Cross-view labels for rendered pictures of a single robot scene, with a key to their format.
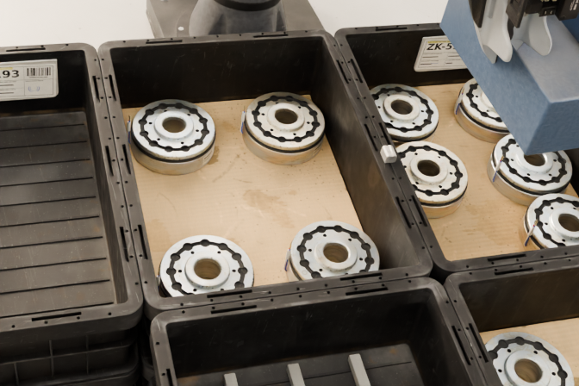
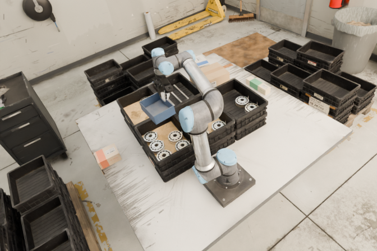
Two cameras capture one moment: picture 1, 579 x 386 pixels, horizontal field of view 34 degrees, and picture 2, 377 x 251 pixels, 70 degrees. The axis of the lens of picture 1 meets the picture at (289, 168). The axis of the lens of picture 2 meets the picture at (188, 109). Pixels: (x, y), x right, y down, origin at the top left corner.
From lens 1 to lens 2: 2.22 m
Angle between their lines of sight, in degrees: 93
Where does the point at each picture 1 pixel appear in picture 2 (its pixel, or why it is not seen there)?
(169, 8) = (247, 176)
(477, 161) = (166, 147)
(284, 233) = not seen: hidden behind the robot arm
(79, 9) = (270, 177)
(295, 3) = (220, 195)
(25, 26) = (276, 167)
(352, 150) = not seen: hidden behind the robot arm
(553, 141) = (156, 99)
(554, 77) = (156, 111)
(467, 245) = (166, 132)
